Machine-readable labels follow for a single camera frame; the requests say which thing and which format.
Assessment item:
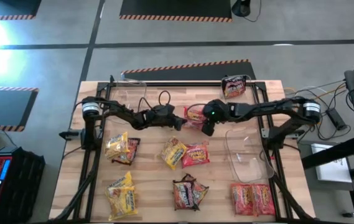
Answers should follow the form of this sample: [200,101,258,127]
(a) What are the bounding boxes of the black metal beam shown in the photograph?
[300,134,354,170]

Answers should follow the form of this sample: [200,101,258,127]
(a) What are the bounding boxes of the clear plastic bin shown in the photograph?
[220,74,262,124]
[106,74,147,121]
[223,126,274,184]

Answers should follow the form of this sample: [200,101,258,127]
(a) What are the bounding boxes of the black power adapter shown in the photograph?
[325,107,348,131]

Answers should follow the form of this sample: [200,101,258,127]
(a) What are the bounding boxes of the thin black floor cable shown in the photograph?
[243,0,263,23]

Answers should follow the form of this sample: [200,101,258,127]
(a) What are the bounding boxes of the white box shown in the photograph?
[310,142,354,184]

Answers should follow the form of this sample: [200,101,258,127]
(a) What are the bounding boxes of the black round stand base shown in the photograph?
[231,0,252,17]

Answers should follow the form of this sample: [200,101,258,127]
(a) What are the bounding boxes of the black hazard-striped floor mat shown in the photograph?
[120,58,258,82]
[0,0,43,21]
[0,86,40,133]
[119,0,233,23]

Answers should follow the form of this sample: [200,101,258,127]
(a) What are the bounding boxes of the yellow Maruchan noodle packet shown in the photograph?
[104,133,130,160]
[105,185,139,222]
[106,170,134,191]
[157,136,189,170]

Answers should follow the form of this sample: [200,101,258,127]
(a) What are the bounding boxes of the black aluminium table frame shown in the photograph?
[49,74,317,224]

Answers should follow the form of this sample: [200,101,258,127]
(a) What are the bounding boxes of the black storage crate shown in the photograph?
[0,146,46,223]

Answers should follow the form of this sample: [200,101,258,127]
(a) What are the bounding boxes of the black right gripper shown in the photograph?
[202,99,236,137]

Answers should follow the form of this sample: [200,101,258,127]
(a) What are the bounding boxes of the grey metal bracket plate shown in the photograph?
[260,126,273,139]

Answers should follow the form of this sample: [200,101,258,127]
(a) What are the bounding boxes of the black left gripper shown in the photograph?
[141,104,188,132]

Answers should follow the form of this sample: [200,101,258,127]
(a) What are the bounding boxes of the red noodle packet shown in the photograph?
[181,141,211,169]
[230,182,256,217]
[251,183,276,217]
[184,105,209,131]

